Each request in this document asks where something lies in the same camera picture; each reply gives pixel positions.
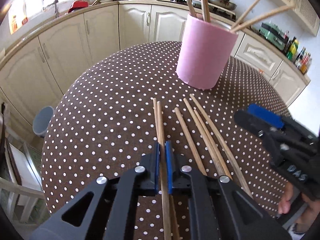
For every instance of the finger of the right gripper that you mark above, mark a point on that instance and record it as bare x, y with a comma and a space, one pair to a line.
265, 116
261, 129

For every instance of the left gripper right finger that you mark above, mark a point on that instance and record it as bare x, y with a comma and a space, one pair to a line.
218, 208

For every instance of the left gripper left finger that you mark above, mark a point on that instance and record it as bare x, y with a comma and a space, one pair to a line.
105, 208

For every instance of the cream lower kitchen cabinets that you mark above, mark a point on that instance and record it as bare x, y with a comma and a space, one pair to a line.
40, 70

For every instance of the person's right hand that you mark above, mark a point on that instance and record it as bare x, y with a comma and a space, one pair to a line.
307, 218

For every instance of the sauce bottles group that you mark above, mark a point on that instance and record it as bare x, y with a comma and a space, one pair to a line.
300, 58

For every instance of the green electric grill appliance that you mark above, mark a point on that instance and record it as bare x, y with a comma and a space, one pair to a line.
274, 35

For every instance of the brown polka dot tablecloth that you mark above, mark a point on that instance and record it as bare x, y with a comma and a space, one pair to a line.
105, 123

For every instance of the pink cylindrical utensil cup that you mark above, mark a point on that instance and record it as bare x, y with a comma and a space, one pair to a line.
205, 50

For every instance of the grey trash bin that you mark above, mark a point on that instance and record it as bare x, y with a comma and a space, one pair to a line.
41, 121

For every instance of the red bowl in sink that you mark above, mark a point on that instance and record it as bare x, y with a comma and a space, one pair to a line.
78, 4

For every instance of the steel wok with handle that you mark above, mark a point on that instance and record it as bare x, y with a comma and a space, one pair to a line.
227, 4

